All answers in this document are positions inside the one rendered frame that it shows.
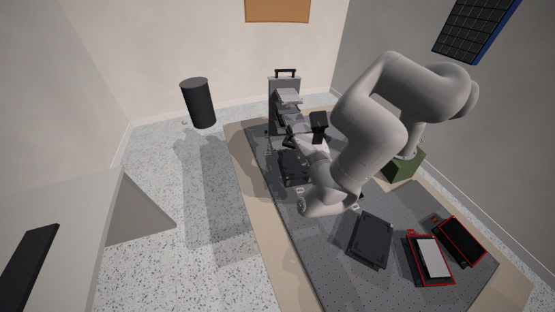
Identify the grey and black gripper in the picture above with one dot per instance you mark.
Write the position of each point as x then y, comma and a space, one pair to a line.
302, 144

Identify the black microplate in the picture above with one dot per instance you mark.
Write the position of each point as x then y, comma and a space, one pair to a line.
279, 117

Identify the white microplate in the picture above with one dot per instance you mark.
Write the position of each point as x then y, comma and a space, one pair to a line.
289, 96
297, 122

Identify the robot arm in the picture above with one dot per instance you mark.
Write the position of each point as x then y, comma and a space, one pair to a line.
433, 93

